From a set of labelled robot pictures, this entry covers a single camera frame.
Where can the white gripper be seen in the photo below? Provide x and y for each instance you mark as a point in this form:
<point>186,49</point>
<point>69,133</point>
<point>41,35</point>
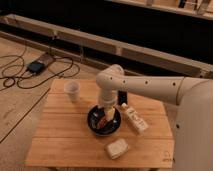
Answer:
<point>107,99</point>

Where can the black eraser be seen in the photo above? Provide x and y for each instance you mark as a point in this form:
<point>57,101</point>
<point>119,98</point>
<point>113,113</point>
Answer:
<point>122,97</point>

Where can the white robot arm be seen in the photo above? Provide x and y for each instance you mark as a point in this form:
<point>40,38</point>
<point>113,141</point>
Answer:
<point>193,148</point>

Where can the brown snack bar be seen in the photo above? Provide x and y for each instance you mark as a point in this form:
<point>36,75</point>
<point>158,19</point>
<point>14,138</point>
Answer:
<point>101,123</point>

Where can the black bowl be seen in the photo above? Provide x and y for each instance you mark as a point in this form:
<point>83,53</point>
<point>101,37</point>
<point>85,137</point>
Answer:
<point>95,114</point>

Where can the white bottle lying down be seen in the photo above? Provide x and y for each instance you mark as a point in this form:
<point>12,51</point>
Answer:
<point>138,123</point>

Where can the translucent plastic cup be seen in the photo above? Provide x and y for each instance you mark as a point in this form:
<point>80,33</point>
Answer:
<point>72,88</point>

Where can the wooden table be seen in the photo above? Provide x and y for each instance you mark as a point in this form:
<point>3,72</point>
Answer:
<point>64,139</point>

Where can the blue power adapter box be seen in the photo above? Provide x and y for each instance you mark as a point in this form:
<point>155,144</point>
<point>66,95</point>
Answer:
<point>35,67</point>

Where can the wooden shelf frame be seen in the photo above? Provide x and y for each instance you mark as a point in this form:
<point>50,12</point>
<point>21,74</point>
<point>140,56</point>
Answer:
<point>135,35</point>

